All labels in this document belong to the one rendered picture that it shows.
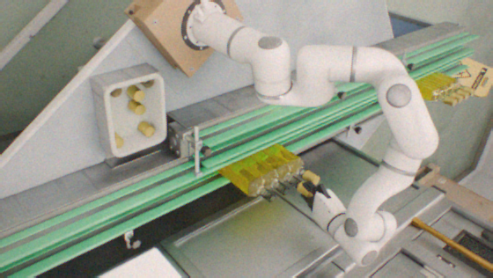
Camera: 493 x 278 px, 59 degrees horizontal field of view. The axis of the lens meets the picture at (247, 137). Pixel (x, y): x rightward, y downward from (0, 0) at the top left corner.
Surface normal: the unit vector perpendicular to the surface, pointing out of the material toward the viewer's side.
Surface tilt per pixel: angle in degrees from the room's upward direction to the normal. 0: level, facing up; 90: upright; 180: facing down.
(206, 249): 90
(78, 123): 0
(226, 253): 90
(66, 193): 90
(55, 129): 0
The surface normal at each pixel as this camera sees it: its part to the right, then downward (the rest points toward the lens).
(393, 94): -0.34, 0.23
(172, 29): 0.67, 0.48
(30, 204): 0.05, -0.85
